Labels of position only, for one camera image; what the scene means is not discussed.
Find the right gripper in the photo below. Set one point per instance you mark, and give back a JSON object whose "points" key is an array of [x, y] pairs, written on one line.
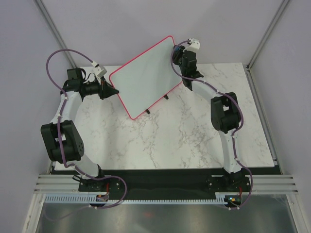
{"points": [[177, 54]]}

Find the left aluminium corner post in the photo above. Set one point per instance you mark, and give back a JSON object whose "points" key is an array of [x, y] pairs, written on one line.
{"points": [[51, 25]]}

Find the aluminium extrusion frame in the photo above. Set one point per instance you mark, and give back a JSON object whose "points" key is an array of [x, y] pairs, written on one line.
{"points": [[262, 184]]}

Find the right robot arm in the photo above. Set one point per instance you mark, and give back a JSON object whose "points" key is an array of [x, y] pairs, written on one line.
{"points": [[225, 114]]}

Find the blue whiteboard eraser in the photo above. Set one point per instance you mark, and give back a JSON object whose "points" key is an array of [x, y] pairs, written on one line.
{"points": [[179, 48]]}

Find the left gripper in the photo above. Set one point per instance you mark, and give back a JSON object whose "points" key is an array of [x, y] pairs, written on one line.
{"points": [[103, 89]]}

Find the aluminium corner post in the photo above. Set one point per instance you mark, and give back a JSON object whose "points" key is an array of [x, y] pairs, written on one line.
{"points": [[268, 32], [51, 25]]}

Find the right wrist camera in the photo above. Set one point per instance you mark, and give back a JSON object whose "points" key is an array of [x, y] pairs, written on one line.
{"points": [[193, 45]]}

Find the white slotted cable duct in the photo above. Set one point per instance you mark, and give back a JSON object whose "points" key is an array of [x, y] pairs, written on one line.
{"points": [[107, 199]]}

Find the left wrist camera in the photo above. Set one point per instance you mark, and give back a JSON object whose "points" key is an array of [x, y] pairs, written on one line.
{"points": [[98, 70]]}

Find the pink-framed whiteboard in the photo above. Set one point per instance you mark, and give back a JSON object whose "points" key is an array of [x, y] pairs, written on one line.
{"points": [[146, 79]]}

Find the right aluminium corner post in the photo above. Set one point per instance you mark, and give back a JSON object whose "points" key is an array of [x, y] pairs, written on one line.
{"points": [[268, 32]]}

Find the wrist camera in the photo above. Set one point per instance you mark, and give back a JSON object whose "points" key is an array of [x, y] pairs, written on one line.
{"points": [[98, 70], [193, 45]]}

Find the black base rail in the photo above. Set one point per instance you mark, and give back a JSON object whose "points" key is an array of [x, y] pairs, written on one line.
{"points": [[165, 183]]}

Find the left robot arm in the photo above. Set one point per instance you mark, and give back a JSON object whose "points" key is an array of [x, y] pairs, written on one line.
{"points": [[61, 137]]}

